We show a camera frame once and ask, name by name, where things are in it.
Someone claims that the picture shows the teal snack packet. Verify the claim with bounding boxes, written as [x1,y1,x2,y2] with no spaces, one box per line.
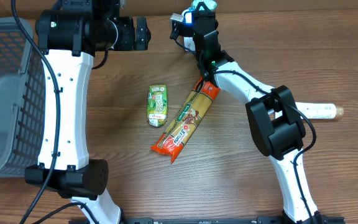
[191,0,217,11]

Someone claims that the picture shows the green juice carton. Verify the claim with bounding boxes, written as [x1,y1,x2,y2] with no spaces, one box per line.
[147,85,168,128]

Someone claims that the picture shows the orange spaghetti packet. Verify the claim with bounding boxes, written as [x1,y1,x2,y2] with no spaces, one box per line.
[150,78,220,163]

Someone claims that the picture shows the white tube with gold cap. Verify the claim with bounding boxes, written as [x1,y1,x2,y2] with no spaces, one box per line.
[273,102,344,120]

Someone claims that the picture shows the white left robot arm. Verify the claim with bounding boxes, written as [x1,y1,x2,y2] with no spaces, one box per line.
[24,0,151,223]

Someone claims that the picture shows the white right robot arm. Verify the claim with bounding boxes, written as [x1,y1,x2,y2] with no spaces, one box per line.
[191,1,323,223]

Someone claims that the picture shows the white barcode scanner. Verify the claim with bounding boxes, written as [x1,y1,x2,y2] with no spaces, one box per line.
[182,8,195,52]

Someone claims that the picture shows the grey plastic shopping basket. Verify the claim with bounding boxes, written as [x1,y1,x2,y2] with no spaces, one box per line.
[0,17,45,178]

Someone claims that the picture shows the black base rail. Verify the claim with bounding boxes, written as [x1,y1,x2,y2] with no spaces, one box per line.
[124,217,346,224]

